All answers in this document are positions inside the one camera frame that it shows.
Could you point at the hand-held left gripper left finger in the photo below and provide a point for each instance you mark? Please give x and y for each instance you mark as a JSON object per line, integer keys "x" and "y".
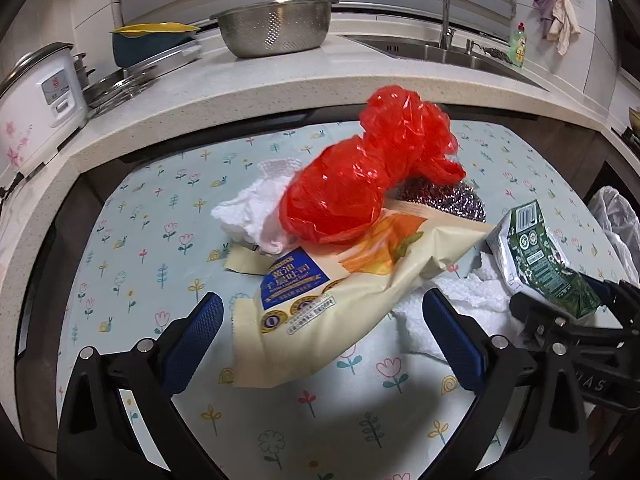
{"x": 192, "y": 345}

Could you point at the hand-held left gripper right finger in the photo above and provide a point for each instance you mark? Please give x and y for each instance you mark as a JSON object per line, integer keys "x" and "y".
{"x": 452, "y": 345}

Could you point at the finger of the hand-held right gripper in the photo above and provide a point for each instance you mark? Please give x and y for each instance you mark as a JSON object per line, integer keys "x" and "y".
{"x": 605, "y": 290}
{"x": 535, "y": 315}

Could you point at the white tissue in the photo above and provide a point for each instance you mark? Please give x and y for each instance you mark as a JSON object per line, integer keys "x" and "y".
{"x": 475, "y": 300}

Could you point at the green carton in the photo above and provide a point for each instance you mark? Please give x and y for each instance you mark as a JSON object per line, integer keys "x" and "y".
{"x": 535, "y": 255}

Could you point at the trash bin with white liner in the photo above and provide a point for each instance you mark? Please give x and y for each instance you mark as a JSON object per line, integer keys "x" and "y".
{"x": 617, "y": 225}

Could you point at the cream bread bag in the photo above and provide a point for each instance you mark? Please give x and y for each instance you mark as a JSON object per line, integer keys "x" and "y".
{"x": 320, "y": 320}

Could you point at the steel wool scourer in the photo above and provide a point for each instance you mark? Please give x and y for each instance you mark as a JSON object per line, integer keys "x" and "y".
{"x": 450, "y": 200}

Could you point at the white paper towel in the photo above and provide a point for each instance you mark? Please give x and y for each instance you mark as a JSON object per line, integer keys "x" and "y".
{"x": 250, "y": 210}

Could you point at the red plastic bag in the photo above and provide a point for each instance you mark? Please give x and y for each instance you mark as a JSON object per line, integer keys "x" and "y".
{"x": 340, "y": 195}

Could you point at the floral printed tablecloth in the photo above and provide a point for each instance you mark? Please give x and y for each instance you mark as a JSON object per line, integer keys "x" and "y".
{"x": 300, "y": 420}

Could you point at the black gas stove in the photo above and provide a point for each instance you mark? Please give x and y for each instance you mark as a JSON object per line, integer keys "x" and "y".
{"x": 631, "y": 140}

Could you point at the cream frying pan with lid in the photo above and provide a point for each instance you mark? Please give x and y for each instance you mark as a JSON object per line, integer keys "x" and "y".
{"x": 635, "y": 120}

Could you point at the kitchen counter with cabinets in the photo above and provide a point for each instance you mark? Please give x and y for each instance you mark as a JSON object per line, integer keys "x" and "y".
{"x": 225, "y": 95}

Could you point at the green dish soap bottle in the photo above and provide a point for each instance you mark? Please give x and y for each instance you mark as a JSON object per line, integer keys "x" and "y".
{"x": 520, "y": 47}

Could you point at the dark scouring pad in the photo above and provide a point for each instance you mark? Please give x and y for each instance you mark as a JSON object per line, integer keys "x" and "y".
{"x": 497, "y": 54}

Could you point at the cream hanging cloth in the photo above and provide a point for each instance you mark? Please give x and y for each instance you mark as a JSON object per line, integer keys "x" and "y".
{"x": 565, "y": 25}

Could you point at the steel steamer rack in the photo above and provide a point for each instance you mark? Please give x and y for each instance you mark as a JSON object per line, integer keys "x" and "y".
{"x": 117, "y": 87}

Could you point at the steel sink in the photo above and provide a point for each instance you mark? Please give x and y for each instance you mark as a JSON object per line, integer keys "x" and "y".
{"x": 450, "y": 55}

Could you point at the small metal sink dispenser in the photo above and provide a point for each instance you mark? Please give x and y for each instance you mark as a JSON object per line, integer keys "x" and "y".
{"x": 470, "y": 46}

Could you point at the white rice cooker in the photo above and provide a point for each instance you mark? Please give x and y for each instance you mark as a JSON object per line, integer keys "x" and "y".
{"x": 45, "y": 100}

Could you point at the purple hanging cloth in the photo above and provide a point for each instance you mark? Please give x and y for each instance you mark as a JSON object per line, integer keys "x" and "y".
{"x": 544, "y": 10}

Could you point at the steel tray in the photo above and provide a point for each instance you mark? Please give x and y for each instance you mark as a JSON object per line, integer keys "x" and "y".
{"x": 175, "y": 57}

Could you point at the yellow blue basin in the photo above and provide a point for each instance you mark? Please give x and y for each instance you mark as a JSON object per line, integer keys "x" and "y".
{"x": 145, "y": 47}

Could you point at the chrome faucet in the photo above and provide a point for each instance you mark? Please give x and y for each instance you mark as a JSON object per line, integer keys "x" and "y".
{"x": 445, "y": 15}

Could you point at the steel colander bowl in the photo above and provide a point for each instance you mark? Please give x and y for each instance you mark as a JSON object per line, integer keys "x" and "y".
{"x": 275, "y": 30}

